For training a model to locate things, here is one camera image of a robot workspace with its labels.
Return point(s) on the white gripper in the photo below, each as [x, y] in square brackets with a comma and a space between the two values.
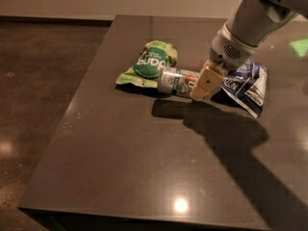
[225, 51]

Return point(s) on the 7up soda can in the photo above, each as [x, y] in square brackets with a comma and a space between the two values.
[175, 81]

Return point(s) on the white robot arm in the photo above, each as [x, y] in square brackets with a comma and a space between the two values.
[240, 37]

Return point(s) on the blue white chip bag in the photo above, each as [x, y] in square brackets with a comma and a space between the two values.
[247, 86]

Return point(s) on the green rice chip bag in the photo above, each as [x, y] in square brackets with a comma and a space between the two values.
[145, 71]

